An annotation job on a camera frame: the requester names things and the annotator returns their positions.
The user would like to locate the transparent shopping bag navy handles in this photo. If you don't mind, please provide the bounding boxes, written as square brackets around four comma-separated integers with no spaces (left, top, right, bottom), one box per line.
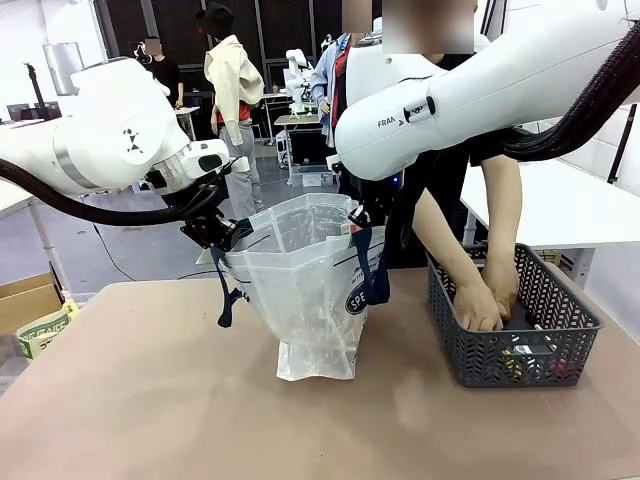
[197,193,392,383]

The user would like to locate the black boxed item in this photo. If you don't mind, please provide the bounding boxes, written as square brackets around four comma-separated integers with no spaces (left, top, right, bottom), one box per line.
[499,304,557,352]

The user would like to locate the black equipment case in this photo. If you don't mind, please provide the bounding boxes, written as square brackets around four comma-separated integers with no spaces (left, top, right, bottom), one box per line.
[287,127,337,167]

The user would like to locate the black tripod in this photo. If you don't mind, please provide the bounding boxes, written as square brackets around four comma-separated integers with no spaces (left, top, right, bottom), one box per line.
[21,61,49,120]

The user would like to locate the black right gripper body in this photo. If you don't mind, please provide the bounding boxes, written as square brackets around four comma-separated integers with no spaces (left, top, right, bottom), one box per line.
[357,179,397,227]

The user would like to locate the bystander in black clothes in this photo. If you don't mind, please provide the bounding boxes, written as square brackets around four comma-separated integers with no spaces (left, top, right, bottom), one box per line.
[130,37,186,109]

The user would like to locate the bystander in beige hoodie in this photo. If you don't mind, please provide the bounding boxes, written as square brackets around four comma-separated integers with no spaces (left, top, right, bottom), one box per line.
[194,2,266,214]

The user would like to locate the dark grey plastic basket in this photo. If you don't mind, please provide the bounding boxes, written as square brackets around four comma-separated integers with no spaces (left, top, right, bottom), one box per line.
[425,243,605,389]

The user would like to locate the person's right forearm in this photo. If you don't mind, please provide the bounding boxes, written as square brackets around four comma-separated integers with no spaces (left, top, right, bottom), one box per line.
[412,188,482,292]

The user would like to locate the green and white carton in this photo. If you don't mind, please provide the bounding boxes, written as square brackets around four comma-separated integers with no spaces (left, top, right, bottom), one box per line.
[16,298,81,361]

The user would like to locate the bystander in blue shirt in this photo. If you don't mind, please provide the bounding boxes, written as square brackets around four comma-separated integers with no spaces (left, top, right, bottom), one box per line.
[310,0,374,149]

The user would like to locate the person in black t-shirt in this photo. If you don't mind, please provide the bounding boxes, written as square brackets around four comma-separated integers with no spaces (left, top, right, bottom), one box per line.
[382,0,524,269]

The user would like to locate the person's left hand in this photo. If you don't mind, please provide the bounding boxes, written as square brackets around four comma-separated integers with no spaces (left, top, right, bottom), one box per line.
[481,259,522,321]

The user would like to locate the black left arm cable sleeve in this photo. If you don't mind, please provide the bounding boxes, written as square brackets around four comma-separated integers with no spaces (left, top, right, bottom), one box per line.
[0,158,224,228]

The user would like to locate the brown cardboard box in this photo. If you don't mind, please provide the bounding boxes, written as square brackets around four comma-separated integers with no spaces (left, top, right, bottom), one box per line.
[0,272,67,337]

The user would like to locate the black right arm cable sleeve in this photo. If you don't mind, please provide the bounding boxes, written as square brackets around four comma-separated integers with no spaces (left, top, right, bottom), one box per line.
[502,18,640,162]

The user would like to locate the person's left forearm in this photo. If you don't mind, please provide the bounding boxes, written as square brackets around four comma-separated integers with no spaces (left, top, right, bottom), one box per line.
[478,153,524,272]

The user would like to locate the grey wall panel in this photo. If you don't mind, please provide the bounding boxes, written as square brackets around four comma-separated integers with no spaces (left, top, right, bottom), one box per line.
[42,41,85,97]

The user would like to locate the white side table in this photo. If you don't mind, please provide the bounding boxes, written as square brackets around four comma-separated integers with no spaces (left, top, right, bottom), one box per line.
[459,102,640,301]

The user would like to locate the white table with pole leg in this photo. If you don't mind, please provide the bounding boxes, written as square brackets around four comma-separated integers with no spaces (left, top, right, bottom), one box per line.
[0,177,69,301]

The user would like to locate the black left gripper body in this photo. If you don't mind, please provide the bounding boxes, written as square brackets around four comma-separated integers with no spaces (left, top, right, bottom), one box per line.
[179,209,241,252]

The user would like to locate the person's right hand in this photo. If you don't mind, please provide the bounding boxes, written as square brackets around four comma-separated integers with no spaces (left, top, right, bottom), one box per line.
[453,281,506,333]

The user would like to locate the black arm cable sleeve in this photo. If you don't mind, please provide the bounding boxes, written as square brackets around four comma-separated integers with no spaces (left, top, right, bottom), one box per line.
[0,158,224,228]
[502,18,640,162]

